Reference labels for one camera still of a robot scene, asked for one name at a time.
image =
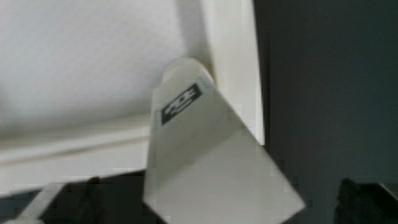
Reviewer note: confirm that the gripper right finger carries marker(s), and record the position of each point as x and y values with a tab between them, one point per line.
367	203

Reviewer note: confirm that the white desk tabletop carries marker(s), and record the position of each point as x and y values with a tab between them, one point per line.
86	50

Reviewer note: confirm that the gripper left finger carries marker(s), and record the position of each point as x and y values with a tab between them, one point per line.
100	201

